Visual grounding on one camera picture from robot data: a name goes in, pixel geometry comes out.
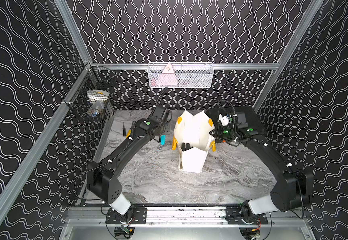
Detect teal utility knife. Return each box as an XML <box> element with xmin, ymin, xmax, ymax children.
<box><xmin>160</xmin><ymin>135</ymin><xmax>166</xmax><ymax>145</ymax></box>

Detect white canvas pouch yellow handles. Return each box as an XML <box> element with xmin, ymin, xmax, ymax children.
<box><xmin>172</xmin><ymin>111</ymin><xmax>216</xmax><ymax>173</ymax></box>

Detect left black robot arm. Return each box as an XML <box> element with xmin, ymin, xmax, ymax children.
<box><xmin>85</xmin><ymin>118</ymin><xmax>168</xmax><ymax>215</ymax></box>

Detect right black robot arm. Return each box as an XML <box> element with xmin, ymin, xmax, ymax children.
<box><xmin>210</xmin><ymin>125</ymin><xmax>314</xmax><ymax>220</ymax></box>

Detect black small screwdriver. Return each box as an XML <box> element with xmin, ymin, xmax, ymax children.
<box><xmin>123</xmin><ymin>123</ymin><xmax>127</xmax><ymax>137</ymax></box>

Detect pink triangular card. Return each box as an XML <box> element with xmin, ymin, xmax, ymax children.
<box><xmin>156</xmin><ymin>63</ymin><xmax>178</xmax><ymax>87</ymax></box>

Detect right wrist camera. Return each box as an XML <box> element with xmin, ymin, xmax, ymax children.
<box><xmin>235</xmin><ymin>112</ymin><xmax>249</xmax><ymax>129</ymax></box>

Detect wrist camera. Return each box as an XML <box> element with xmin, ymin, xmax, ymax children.
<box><xmin>235</xmin><ymin>112</ymin><xmax>249</xmax><ymax>129</ymax></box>
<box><xmin>152</xmin><ymin>106</ymin><xmax>170</xmax><ymax>122</ymax></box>

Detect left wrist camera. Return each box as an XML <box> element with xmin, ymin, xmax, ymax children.
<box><xmin>152</xmin><ymin>106</ymin><xmax>170</xmax><ymax>122</ymax></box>

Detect yellow handled screwdriver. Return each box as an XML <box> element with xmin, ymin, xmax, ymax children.
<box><xmin>126</xmin><ymin>129</ymin><xmax>132</xmax><ymax>139</ymax></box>

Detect white wire wall basket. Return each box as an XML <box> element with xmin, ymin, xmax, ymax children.
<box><xmin>147</xmin><ymin>63</ymin><xmax>215</xmax><ymax>89</ymax></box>

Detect black wire mesh basket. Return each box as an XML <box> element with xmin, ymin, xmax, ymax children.
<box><xmin>67</xmin><ymin>63</ymin><xmax>120</xmax><ymax>122</ymax></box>

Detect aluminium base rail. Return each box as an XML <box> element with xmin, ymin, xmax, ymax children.
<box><xmin>104</xmin><ymin>205</ymin><xmax>268</xmax><ymax>226</ymax></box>

